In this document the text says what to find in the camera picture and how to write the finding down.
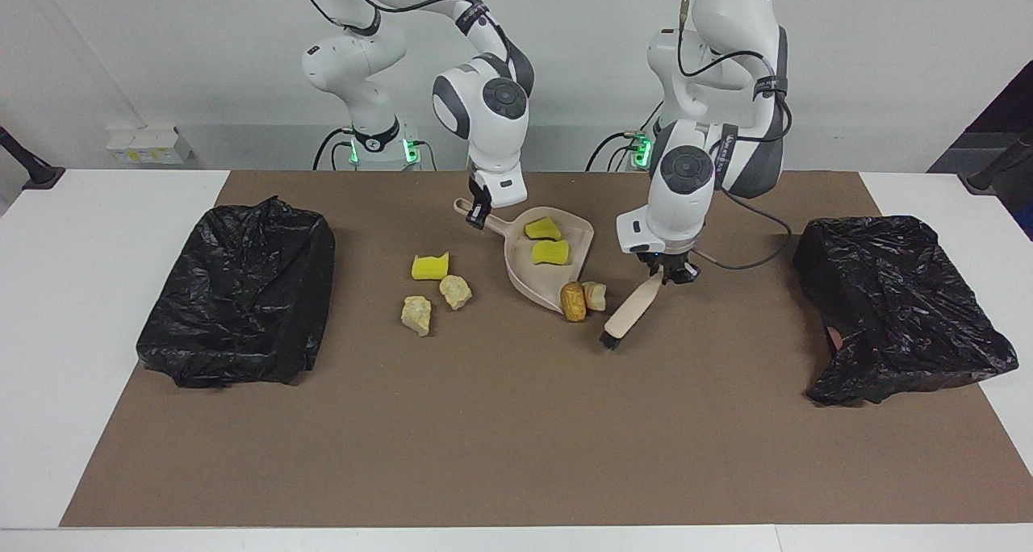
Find beige hand brush black bristles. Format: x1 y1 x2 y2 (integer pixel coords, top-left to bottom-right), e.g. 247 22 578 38
599 268 664 352

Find beige plastic dustpan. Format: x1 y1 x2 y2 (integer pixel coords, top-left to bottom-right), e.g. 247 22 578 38
454 198 596 315

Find pale chip piece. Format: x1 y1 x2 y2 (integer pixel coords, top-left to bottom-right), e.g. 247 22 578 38
400 295 433 338
438 274 473 311

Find brown nugget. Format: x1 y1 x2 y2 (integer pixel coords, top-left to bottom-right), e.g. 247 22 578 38
560 282 588 323

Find black bag lined trash bin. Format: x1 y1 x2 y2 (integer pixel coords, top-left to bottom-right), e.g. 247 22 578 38
795 215 1019 408
136 197 337 389

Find brown paper table mat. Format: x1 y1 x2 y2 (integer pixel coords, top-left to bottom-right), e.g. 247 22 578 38
61 170 1033 529

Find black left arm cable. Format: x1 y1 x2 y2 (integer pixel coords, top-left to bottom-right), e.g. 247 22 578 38
676 0 796 272

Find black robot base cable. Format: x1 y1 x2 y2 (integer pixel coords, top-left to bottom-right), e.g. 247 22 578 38
313 128 356 171
585 131 646 172

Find black stand post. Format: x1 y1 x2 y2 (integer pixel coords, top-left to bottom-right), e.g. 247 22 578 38
0 126 65 190
967 128 1033 194

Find white wall socket box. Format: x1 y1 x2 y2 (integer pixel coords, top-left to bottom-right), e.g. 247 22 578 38
107 127 194 165

